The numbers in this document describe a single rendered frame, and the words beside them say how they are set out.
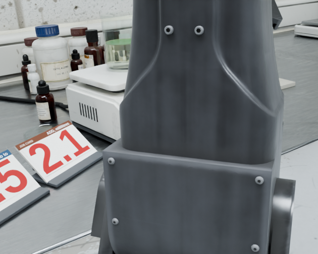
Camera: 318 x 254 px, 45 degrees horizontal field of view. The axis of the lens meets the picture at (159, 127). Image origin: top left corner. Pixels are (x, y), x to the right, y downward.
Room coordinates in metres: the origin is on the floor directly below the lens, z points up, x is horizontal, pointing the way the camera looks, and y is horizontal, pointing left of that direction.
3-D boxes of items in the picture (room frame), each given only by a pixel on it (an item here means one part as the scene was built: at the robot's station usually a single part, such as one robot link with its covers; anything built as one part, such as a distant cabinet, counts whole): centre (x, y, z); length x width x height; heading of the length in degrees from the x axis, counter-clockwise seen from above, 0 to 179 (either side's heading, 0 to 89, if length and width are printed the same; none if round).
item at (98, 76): (0.56, 0.05, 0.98); 0.12 x 0.12 x 0.01; 42
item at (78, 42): (0.92, 0.17, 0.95); 0.06 x 0.06 x 0.11
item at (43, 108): (0.61, 0.19, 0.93); 0.03 x 0.03 x 0.07
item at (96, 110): (0.55, 0.03, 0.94); 0.22 x 0.13 x 0.08; 42
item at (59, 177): (0.43, 0.12, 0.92); 0.09 x 0.06 x 0.04; 148
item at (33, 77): (0.77, 0.25, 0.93); 0.02 x 0.02 x 0.06
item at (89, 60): (0.87, 0.14, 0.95); 0.04 x 0.04 x 0.11
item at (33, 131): (0.50, 0.16, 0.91); 0.06 x 0.06 x 0.02
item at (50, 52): (0.82, 0.22, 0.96); 0.07 x 0.07 x 0.13
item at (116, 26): (0.58, 0.04, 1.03); 0.07 x 0.06 x 0.08; 43
